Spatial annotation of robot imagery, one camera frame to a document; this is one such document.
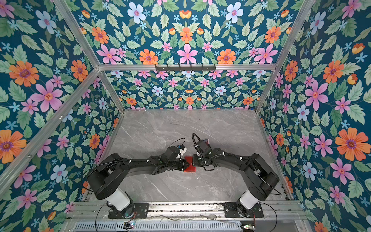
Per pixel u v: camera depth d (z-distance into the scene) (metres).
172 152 0.71
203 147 0.71
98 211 0.73
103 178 0.45
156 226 0.77
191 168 0.88
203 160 0.68
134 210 0.67
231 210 0.72
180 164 0.79
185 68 0.93
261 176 0.48
